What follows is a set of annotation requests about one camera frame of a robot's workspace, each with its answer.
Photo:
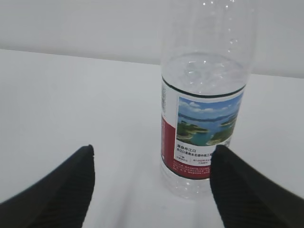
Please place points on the clear plastic water bottle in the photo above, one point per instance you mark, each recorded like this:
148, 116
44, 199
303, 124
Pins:
207, 55

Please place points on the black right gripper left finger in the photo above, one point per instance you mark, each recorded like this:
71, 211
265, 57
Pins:
59, 200

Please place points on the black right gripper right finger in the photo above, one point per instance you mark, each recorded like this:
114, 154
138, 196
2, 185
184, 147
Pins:
245, 198

